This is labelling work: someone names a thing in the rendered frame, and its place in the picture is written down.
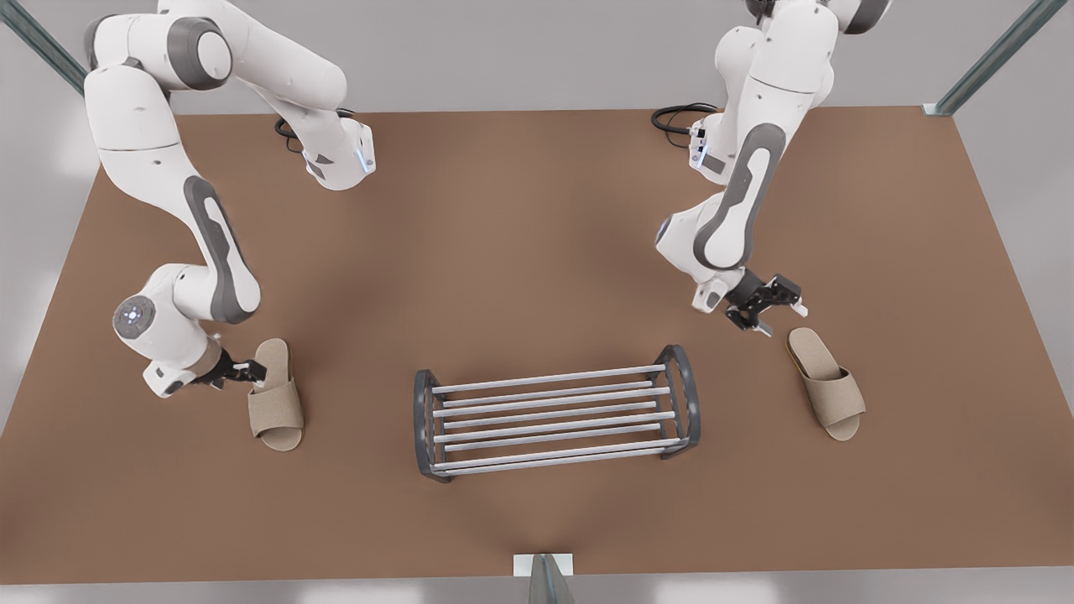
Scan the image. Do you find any beige slipper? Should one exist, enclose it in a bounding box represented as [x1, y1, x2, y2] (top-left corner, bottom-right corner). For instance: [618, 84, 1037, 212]
[786, 327, 866, 442]
[247, 338, 305, 452]

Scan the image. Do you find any grey metal shoe rack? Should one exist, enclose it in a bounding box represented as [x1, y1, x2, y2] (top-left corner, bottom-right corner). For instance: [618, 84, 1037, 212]
[413, 344, 701, 483]

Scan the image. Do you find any black cable loop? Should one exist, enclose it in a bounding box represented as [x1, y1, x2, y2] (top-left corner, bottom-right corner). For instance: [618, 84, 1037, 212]
[274, 108, 357, 155]
[651, 102, 721, 148]

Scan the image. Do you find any silver frame post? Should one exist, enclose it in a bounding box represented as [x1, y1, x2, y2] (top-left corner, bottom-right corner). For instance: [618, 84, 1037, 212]
[514, 553, 576, 604]
[921, 0, 1071, 117]
[0, 0, 89, 97]

